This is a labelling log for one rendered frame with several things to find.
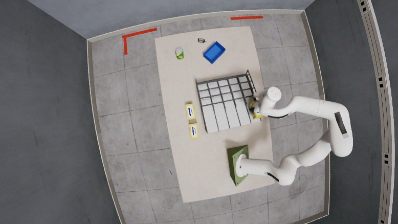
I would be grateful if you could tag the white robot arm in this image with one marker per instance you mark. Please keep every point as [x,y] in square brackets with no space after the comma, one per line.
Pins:
[337,138]

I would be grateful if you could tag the green and yellow drink can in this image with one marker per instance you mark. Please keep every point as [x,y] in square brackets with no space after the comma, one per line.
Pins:
[179,53]

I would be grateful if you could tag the blue open tray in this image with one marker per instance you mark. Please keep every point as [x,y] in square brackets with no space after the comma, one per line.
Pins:
[214,52]

